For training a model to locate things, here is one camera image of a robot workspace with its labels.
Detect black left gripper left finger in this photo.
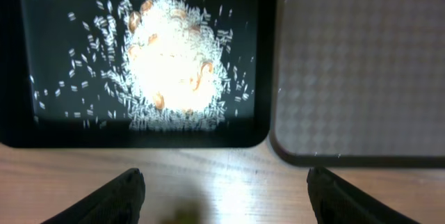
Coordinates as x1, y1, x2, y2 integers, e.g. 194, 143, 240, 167
45, 168, 145, 224

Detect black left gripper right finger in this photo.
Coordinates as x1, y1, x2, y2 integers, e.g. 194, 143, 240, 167
307, 167, 416, 224

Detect rice and nuts leftovers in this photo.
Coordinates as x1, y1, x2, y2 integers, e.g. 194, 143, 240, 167
22, 0, 258, 131

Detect brown serving tray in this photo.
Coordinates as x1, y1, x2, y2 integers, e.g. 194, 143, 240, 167
270, 0, 444, 168

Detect black rectangular tray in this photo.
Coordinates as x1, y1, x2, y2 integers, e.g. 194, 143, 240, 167
1, 0, 276, 148

